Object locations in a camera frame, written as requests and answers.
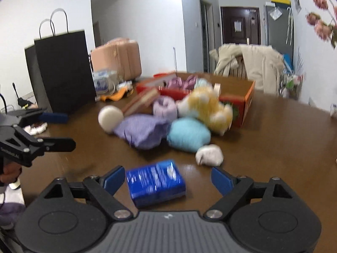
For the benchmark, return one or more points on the person's left hand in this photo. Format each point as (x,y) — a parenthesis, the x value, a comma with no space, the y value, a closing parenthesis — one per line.
(9,171)

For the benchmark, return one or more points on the metal pole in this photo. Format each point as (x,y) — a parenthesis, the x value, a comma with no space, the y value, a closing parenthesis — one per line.
(174,59)

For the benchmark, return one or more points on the yellow box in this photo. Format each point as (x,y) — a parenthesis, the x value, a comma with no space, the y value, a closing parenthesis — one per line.
(281,0)

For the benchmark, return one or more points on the person's left forearm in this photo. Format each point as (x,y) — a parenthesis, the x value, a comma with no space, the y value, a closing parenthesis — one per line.
(11,208)

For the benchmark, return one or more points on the dark doorway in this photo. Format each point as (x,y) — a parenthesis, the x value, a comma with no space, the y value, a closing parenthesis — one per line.
(206,35)

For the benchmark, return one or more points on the grey refrigerator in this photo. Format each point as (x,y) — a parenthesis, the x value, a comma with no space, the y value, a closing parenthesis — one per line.
(279,31)

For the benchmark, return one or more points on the white soft ball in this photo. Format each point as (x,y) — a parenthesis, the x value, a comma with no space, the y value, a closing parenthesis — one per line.
(110,118)

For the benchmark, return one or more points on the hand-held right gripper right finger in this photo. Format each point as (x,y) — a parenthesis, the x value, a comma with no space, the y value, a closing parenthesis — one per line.
(220,180)

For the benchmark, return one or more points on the small white plush toy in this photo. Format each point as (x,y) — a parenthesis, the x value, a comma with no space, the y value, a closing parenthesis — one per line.
(209,155)

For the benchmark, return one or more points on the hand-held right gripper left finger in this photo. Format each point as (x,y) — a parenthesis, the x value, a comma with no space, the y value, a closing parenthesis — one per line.
(115,179)

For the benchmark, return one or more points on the white tape roll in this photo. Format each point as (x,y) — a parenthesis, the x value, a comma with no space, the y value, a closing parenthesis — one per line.
(217,88)

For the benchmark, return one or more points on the orange soft item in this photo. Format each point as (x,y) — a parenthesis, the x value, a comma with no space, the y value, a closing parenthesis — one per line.
(114,96)

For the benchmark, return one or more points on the white fluffy item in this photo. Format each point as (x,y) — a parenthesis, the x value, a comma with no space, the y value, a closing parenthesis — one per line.
(36,128)

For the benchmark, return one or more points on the yellow plush toy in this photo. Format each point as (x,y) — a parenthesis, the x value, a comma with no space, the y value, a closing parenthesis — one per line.
(205,108)

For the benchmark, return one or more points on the black device with antenna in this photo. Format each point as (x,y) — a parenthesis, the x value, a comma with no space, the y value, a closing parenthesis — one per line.
(21,100)

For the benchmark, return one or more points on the wall poster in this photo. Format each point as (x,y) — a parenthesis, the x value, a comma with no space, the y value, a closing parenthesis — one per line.
(297,0)

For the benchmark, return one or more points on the wooden chair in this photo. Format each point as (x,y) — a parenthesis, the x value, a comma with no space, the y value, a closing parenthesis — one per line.
(238,71)

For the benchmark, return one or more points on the beige coat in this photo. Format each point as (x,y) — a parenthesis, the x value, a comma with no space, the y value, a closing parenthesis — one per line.
(260,66)

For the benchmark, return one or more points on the light blue yarn skein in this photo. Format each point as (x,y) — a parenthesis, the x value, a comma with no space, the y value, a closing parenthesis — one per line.
(203,83)

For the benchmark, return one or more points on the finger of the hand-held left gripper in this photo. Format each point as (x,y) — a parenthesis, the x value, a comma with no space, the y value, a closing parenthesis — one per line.
(55,117)
(58,145)

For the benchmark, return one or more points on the large black paper bag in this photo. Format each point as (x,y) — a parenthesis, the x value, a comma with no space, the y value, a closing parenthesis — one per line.
(65,76)

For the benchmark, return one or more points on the purple yarn ball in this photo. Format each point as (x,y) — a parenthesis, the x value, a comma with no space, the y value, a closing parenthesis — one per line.
(164,108)

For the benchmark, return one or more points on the dark brown door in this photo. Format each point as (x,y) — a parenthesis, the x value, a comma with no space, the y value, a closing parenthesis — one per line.
(241,26)

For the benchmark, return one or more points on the clear plastic bag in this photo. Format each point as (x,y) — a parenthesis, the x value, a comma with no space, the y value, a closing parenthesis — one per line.
(104,83)

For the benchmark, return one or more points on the light blue plush cushion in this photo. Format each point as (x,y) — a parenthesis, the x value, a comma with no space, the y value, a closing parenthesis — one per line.
(188,134)

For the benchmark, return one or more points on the pink suitcase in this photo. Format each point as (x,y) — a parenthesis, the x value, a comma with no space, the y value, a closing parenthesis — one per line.
(118,58)

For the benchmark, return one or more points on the pink artificial flowers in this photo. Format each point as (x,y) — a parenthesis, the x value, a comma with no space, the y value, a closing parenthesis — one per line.
(322,23)

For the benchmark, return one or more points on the red cardboard box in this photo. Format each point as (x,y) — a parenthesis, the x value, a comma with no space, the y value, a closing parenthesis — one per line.
(246,105)

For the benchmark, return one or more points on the pink striped soft toy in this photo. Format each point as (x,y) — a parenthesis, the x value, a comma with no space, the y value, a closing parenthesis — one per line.
(140,100)

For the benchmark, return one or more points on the blue tissue packet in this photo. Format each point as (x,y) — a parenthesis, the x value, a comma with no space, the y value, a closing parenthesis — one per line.
(155,183)

